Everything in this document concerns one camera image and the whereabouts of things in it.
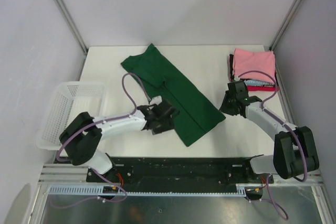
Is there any green t shirt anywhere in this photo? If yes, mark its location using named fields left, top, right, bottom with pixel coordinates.
left=121, top=44, right=226, bottom=147

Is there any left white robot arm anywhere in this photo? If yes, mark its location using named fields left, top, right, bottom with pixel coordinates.
left=59, top=99, right=178, bottom=182

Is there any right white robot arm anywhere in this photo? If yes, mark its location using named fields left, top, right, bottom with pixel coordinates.
left=219, top=81, right=319, bottom=183

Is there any red folded t shirt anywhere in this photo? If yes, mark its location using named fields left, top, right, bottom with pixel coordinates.
left=247, top=86, right=279, bottom=92

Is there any black printed folded t shirt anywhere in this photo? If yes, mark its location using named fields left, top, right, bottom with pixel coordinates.
left=229, top=54, right=275, bottom=87

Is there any pink folded t shirt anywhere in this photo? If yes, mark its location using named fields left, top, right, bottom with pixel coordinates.
left=233, top=48, right=276, bottom=83

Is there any white plastic basket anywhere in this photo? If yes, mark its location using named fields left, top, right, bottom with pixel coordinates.
left=36, top=81, right=106, bottom=151

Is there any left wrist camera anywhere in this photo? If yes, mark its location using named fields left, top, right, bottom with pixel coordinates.
left=149, top=95, right=162, bottom=105

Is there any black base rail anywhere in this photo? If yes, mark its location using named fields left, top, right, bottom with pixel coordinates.
left=86, top=153, right=275, bottom=190

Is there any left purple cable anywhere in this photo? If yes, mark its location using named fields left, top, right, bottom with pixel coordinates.
left=49, top=72, right=152, bottom=209

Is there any grey slotted cable duct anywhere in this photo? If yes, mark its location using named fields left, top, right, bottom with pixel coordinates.
left=48, top=184, right=264, bottom=197

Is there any left aluminium frame post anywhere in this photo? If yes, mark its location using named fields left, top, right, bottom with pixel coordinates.
left=54, top=0, right=88, bottom=55

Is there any aluminium frame post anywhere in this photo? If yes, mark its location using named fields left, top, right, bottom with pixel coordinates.
left=268, top=0, right=305, bottom=51
left=54, top=0, right=88, bottom=55

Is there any right aluminium frame post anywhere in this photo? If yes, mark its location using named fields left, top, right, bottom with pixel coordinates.
left=268, top=0, right=305, bottom=51

